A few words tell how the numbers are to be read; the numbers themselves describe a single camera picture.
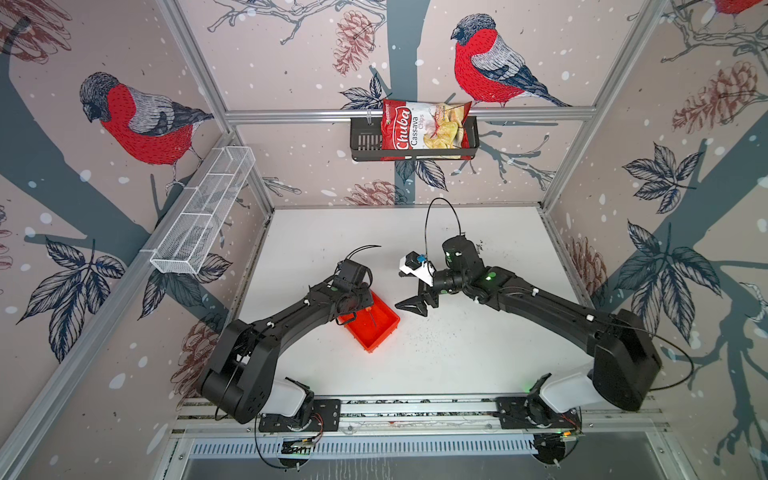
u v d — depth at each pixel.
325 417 0.73
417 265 0.64
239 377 0.42
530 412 0.66
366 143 0.95
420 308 0.67
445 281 0.67
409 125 0.88
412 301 0.67
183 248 0.70
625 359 0.42
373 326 0.83
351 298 0.75
